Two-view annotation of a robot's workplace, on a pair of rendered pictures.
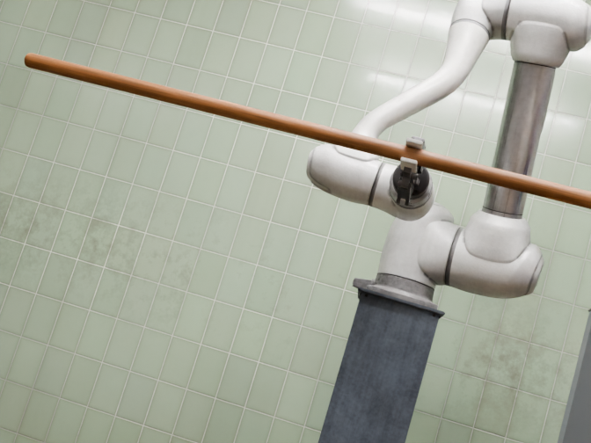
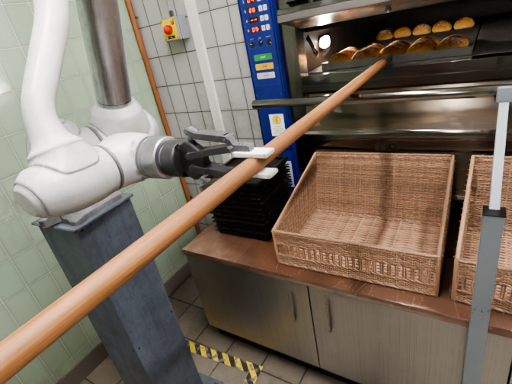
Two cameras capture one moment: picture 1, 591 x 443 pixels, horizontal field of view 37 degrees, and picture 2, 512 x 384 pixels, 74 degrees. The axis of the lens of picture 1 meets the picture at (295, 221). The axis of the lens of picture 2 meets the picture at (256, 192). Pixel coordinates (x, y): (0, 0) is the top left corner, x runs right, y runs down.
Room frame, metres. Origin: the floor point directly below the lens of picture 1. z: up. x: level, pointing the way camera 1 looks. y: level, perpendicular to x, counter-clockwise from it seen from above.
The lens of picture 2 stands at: (1.33, 0.34, 1.41)
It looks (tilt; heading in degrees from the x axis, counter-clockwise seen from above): 26 degrees down; 296
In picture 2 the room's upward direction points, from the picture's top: 12 degrees counter-clockwise
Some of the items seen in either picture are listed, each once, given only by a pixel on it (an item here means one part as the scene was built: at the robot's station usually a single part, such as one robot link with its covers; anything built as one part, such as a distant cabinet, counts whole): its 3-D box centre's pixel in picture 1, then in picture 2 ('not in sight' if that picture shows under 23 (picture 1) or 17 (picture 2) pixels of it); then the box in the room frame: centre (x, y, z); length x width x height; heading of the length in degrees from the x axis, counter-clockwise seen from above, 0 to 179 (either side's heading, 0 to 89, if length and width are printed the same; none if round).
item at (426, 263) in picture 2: not in sight; (363, 209); (1.45, -0.81, 0.72); 0.56 x 0.49 x 0.28; 170
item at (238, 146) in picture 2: not in sight; (238, 142); (1.59, -0.17, 1.23); 0.05 x 0.01 x 0.03; 170
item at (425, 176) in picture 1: (411, 177); (188, 158); (1.71, -0.20, 1.20); 0.09 x 0.07 x 0.08; 170
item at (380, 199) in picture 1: (404, 194); (124, 158); (1.90, -0.22, 1.20); 0.16 x 0.13 x 0.11; 170
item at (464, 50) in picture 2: not in sight; (398, 51); (1.34, -1.33, 1.19); 0.55 x 0.36 x 0.03; 169
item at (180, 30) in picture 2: not in sight; (174, 28); (2.32, -1.20, 1.46); 0.10 x 0.07 x 0.10; 169
